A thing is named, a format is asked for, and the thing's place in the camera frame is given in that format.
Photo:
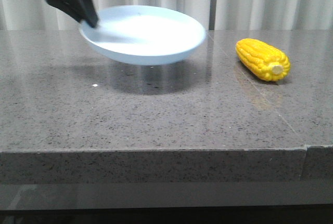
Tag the light blue round plate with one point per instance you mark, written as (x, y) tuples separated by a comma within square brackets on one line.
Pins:
[(144, 35)]

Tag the yellow corn cob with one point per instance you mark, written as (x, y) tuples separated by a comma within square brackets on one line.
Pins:
[(265, 61)]

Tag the white pleated curtain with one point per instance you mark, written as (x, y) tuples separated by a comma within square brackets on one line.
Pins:
[(260, 0)]

